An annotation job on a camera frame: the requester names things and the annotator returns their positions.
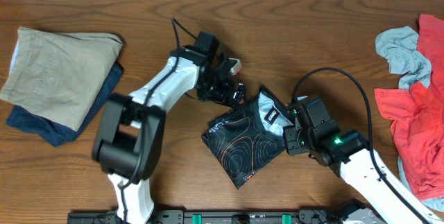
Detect black printed cycling jersey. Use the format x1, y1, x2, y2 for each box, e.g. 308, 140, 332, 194
202, 86, 294, 188

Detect light blue grey shirt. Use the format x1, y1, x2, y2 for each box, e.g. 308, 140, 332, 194
375, 26, 432, 89

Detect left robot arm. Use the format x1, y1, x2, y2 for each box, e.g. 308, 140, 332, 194
92, 31, 245, 223

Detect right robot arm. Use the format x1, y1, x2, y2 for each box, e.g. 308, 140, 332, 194
284, 96, 443, 223

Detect red orange shirt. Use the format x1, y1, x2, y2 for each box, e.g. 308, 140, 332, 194
374, 14, 443, 200

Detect folded beige trousers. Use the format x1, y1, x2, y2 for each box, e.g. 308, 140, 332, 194
1, 27, 123, 130

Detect folded navy blue garment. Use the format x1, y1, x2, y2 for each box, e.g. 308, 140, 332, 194
6, 62, 123, 147

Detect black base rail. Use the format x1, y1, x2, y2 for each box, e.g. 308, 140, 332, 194
67, 199, 386, 224

